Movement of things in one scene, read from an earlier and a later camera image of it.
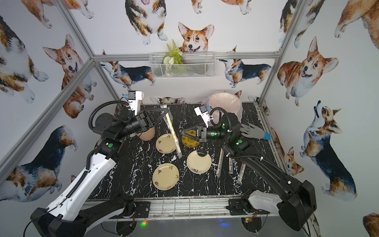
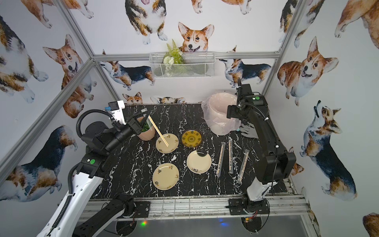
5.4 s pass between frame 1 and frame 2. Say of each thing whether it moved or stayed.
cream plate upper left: stayed
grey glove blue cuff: stayed
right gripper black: moved
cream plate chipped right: stayed
